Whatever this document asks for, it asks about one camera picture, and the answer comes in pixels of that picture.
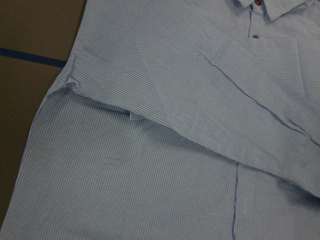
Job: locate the blue striped button shirt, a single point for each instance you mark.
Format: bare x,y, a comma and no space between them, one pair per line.
178,120

